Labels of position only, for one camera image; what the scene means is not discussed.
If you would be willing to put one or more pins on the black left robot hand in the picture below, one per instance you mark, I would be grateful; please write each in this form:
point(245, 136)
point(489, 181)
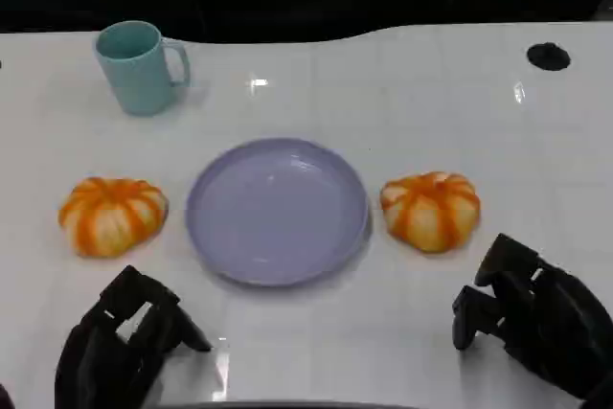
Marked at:
point(96, 361)

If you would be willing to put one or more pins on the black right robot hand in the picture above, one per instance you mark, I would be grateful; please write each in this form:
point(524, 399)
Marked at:
point(560, 323)

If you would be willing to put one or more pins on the orange and white bread roll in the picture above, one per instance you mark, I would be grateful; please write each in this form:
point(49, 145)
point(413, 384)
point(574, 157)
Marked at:
point(431, 212)
point(112, 217)

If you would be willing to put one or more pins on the lilac plate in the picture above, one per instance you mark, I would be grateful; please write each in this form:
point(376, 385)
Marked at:
point(275, 215)

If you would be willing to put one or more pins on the black round table grommet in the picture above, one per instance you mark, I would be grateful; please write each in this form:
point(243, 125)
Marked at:
point(548, 57)

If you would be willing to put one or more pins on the pale green mug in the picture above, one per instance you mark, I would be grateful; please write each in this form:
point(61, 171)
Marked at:
point(139, 83)

